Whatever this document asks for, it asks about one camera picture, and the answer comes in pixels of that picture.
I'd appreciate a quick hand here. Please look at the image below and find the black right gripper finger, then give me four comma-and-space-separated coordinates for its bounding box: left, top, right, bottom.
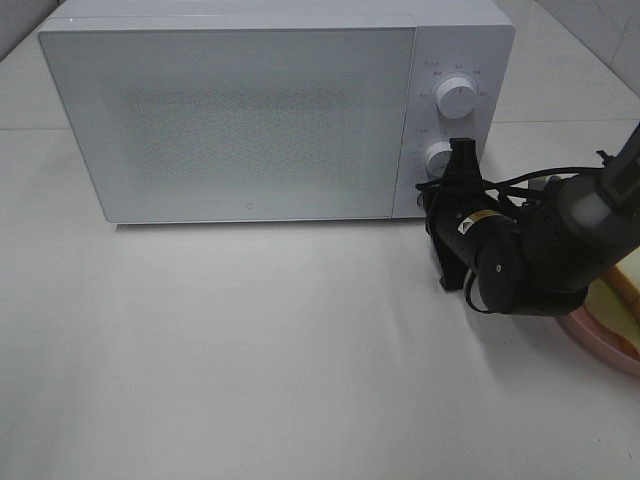
438, 137, 483, 198
433, 239, 471, 292

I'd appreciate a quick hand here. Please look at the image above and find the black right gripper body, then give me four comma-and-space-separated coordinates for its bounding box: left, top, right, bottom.
424, 193, 525, 313

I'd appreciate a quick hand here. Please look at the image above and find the pink round plate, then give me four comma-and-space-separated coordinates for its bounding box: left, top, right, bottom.
557, 307, 639, 378

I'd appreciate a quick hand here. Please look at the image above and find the white bread slice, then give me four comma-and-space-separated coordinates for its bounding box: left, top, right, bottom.
584, 267, 639, 351

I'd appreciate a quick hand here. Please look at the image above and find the white microwave door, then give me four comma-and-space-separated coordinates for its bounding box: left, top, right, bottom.
39, 28, 414, 224

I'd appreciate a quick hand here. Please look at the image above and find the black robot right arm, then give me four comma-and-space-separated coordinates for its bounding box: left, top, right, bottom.
416, 131, 639, 317

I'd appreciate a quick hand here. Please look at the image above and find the white lower timer knob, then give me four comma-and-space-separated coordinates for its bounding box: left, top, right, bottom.
424, 141, 451, 179

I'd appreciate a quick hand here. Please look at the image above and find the white upper power knob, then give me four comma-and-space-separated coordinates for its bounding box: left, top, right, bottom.
435, 74, 478, 120

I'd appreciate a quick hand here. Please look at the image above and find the white microwave oven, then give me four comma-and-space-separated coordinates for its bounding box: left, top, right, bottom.
38, 1, 515, 220

